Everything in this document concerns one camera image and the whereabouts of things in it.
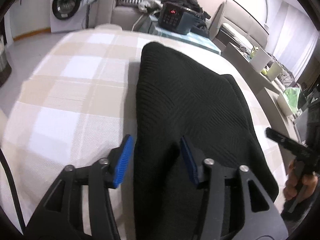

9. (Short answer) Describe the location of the black knit garment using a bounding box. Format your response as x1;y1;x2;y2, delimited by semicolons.
133;42;279;239

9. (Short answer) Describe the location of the black clothes pile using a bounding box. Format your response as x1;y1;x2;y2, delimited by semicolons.
161;0;211;38

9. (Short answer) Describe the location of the person's right hand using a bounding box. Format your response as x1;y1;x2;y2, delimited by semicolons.
283;160;320;202

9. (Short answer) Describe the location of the white storage box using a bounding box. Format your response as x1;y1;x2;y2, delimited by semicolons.
250;48;272;73

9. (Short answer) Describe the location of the beige checked bed sheet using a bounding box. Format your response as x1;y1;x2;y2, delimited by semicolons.
0;23;288;240

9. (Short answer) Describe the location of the woven laundry basket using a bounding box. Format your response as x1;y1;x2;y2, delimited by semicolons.
0;35;12;87

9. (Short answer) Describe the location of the black device red display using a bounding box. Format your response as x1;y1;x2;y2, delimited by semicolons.
158;2;200;35

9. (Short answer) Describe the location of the grey sofa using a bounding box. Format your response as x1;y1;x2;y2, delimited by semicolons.
86;0;149;30

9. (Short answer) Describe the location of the white front-load washing machine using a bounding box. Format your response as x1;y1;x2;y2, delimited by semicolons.
50;0;87;34

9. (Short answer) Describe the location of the black cable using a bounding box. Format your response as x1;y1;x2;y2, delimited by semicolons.
0;147;27;233

